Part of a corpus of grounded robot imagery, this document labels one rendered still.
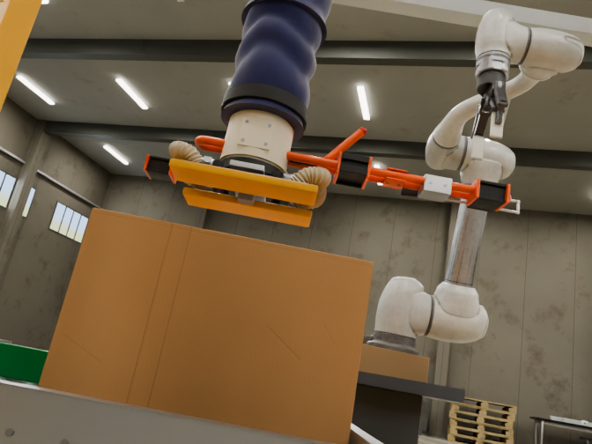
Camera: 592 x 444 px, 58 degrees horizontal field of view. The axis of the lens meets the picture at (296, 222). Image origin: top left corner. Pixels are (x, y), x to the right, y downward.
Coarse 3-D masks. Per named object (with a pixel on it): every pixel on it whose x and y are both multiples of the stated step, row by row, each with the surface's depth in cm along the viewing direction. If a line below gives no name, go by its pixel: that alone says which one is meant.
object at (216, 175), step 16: (176, 160) 119; (176, 176) 125; (192, 176) 123; (208, 176) 121; (224, 176) 119; (240, 176) 118; (256, 176) 118; (272, 176) 123; (240, 192) 127; (256, 192) 125; (272, 192) 123; (288, 192) 121; (304, 192) 119
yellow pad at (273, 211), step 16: (192, 192) 137; (208, 192) 137; (224, 192) 141; (208, 208) 145; (224, 208) 142; (240, 208) 140; (256, 208) 137; (272, 208) 136; (288, 208) 137; (304, 224) 143
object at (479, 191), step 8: (472, 184) 135; (480, 184) 133; (488, 184) 132; (496, 184) 132; (504, 184) 132; (480, 192) 132; (488, 192) 132; (496, 192) 132; (504, 192) 132; (472, 200) 133; (480, 200) 132; (488, 200) 131; (496, 200) 131; (504, 200) 131; (480, 208) 137; (488, 208) 136; (496, 208) 135
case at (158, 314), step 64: (128, 256) 108; (192, 256) 109; (256, 256) 110; (320, 256) 111; (64, 320) 103; (128, 320) 104; (192, 320) 105; (256, 320) 106; (320, 320) 107; (64, 384) 100; (128, 384) 101; (192, 384) 102; (256, 384) 103; (320, 384) 104
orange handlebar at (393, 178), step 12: (204, 144) 137; (216, 144) 133; (288, 156) 133; (300, 156) 133; (312, 156) 133; (336, 168) 133; (372, 168) 133; (372, 180) 137; (384, 180) 136; (396, 180) 132; (408, 180) 132; (420, 180) 132; (456, 192) 136; (468, 192) 133
